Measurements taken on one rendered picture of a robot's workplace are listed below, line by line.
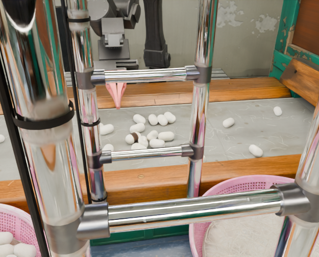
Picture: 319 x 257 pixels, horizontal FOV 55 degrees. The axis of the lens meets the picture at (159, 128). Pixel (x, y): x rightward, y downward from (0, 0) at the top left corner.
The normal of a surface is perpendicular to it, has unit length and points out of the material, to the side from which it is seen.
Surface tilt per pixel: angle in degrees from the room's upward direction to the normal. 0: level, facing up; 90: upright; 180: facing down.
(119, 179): 0
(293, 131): 0
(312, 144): 90
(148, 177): 0
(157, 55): 99
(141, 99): 45
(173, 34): 90
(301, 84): 67
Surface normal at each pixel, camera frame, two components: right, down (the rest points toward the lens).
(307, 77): -0.91, -0.27
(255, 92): 0.12, -0.28
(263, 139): 0.01, -0.87
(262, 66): 0.11, 0.47
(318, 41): -0.99, 0.07
